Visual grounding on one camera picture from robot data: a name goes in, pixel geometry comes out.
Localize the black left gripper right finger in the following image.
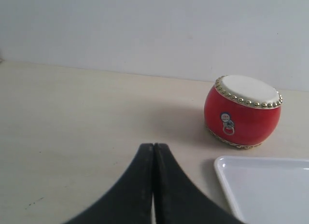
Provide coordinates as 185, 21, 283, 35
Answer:
153, 143, 242, 224

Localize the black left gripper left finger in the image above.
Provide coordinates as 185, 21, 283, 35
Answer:
66, 143, 154, 224

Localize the small red drum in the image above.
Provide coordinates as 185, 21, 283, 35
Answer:
204, 75, 283, 149

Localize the white rectangular plastic tray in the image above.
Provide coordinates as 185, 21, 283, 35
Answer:
214, 155, 309, 224

